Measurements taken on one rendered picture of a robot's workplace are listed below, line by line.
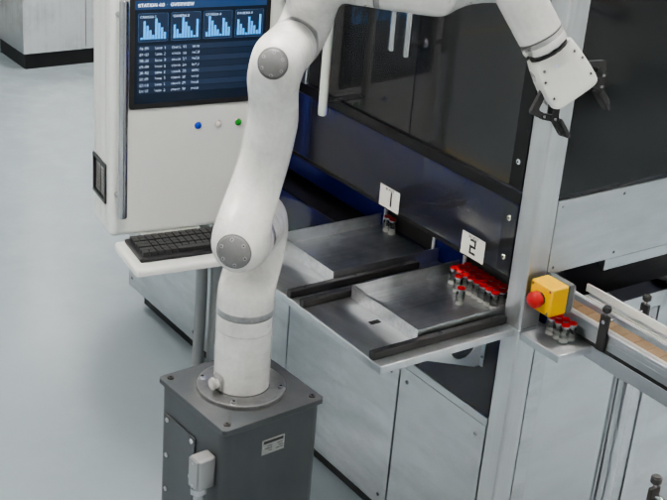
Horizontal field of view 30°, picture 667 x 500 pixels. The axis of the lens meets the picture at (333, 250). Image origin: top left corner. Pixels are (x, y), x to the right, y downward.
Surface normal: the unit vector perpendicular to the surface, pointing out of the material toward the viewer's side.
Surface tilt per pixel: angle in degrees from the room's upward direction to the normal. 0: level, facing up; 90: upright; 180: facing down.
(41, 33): 90
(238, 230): 64
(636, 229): 90
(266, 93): 129
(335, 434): 90
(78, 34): 90
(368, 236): 0
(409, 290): 0
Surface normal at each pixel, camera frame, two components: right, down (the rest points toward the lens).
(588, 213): 0.57, 0.38
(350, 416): -0.82, 0.18
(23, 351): 0.07, -0.91
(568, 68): 0.28, 0.26
